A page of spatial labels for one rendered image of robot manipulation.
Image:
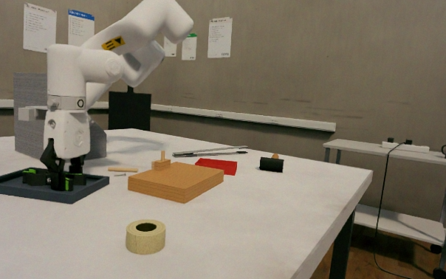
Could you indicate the dark green mallet with tan wooden handle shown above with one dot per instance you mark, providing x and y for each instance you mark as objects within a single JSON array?
[{"x": 271, "y": 164}]

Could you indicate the brown wooden board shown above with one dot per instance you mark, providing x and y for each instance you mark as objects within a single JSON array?
[{"x": 180, "y": 183}]

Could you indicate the small wooden block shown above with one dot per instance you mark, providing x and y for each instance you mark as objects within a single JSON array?
[{"x": 162, "y": 165}]

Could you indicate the red shallow tray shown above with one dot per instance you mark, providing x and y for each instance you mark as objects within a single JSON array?
[{"x": 229, "y": 167}]

